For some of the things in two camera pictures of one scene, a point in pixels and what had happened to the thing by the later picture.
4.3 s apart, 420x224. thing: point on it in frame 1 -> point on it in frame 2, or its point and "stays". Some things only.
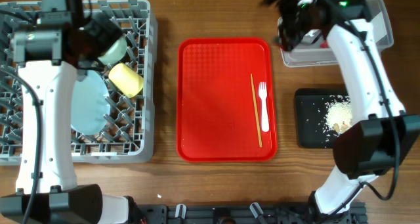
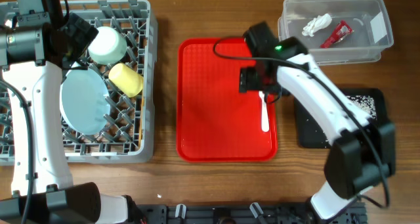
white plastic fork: [264, 121] stays
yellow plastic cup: [127, 81] stays
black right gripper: [291, 37] -> [247, 80]
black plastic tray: [312, 129] stays
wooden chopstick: [256, 113] -> [142, 121]
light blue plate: [90, 104] stays
